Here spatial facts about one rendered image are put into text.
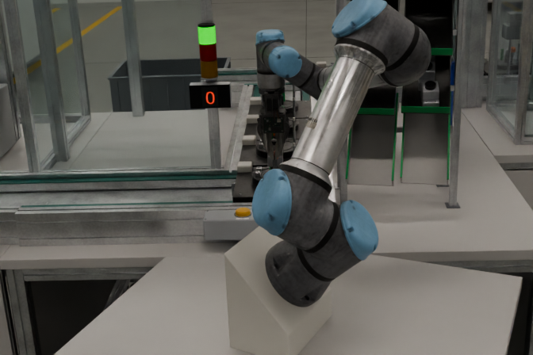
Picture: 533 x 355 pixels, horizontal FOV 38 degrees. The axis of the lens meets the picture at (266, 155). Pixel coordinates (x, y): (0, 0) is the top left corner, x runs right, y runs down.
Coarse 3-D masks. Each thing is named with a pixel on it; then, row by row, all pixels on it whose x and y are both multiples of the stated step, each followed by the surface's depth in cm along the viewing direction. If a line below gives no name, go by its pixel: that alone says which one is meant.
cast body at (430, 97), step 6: (426, 84) 209; (432, 84) 209; (426, 90) 209; (432, 90) 208; (438, 90) 208; (420, 96) 216; (426, 96) 210; (432, 96) 209; (438, 96) 209; (426, 102) 210; (432, 102) 210; (438, 102) 209
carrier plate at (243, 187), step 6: (252, 168) 239; (240, 174) 234; (246, 174) 234; (240, 180) 229; (246, 180) 229; (240, 186) 225; (246, 186) 225; (252, 186) 224; (234, 192) 221; (240, 192) 221; (246, 192) 221; (252, 192) 220; (234, 198) 217; (240, 198) 217; (246, 198) 217; (252, 198) 217
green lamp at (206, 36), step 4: (200, 28) 224; (204, 28) 223; (208, 28) 223; (212, 28) 224; (200, 32) 224; (204, 32) 223; (208, 32) 223; (212, 32) 224; (200, 36) 225; (204, 36) 224; (208, 36) 224; (212, 36) 224; (200, 40) 225; (204, 40) 224; (208, 40) 224; (212, 40) 225
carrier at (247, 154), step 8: (248, 136) 262; (272, 136) 254; (248, 144) 260; (256, 144) 260; (288, 144) 252; (296, 144) 252; (248, 152) 252; (256, 152) 251; (264, 152) 246; (288, 152) 246; (240, 160) 246; (248, 160) 245; (256, 160) 245; (264, 160) 245; (288, 160) 244
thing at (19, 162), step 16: (16, 144) 305; (0, 160) 288; (16, 160) 287; (0, 256) 213; (0, 272) 215; (0, 288) 216; (0, 304) 218; (0, 320) 220; (0, 336) 221; (0, 352) 223; (16, 352) 225
